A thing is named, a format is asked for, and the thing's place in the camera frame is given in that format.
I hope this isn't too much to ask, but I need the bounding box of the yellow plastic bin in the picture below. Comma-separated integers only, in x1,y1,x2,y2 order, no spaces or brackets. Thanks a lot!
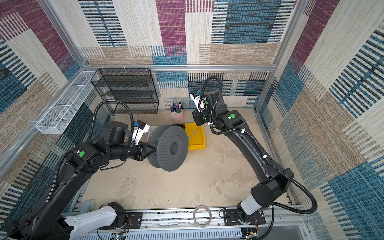
185,123,206,151

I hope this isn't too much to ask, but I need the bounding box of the white wire mesh basket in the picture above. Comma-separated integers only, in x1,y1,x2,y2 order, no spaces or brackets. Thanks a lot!
36,71,95,135

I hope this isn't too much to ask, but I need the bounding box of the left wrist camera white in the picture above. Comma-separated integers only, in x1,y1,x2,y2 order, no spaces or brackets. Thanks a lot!
132,121,150,146

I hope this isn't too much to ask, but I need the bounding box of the clear tubing coil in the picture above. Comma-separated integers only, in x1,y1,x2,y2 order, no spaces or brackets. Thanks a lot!
192,205,213,228

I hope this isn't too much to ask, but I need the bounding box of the black mesh shelf rack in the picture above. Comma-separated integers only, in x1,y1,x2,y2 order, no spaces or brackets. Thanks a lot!
91,68,159,114

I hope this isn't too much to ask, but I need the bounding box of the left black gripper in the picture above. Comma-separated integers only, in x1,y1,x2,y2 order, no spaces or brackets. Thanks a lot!
109,140,158,162

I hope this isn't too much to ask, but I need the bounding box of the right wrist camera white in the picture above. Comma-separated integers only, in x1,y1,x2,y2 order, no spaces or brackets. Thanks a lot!
190,90,208,113

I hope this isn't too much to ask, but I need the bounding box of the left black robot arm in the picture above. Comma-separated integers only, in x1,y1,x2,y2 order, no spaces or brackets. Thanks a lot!
5,99,156,240

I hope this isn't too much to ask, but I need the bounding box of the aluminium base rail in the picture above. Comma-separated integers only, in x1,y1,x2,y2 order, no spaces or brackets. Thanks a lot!
71,206,310,240

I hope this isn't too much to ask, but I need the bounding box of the grey filament spool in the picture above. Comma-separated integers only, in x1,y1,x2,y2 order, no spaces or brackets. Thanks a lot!
147,125,189,172

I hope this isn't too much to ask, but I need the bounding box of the pink pen cup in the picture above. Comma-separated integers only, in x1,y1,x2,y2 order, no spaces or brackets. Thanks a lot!
170,102,185,125

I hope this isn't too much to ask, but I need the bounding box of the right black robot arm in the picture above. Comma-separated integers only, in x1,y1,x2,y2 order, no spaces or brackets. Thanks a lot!
190,76,318,224

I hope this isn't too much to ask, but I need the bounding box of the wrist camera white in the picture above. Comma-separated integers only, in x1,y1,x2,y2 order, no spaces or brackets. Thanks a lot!
190,90,208,113
132,121,150,146

